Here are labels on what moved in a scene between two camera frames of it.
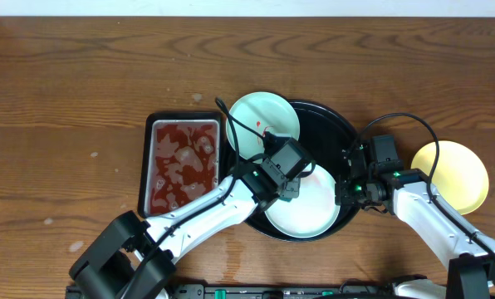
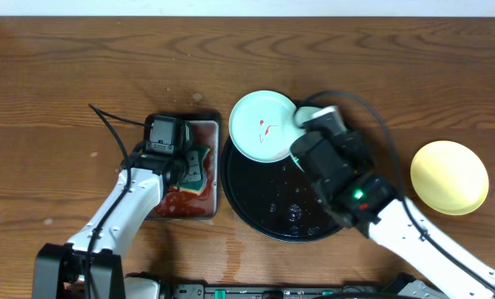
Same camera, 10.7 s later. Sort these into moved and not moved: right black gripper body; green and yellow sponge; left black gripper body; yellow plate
Moved: left black gripper body; right black gripper body; green and yellow sponge
Not moved: yellow plate
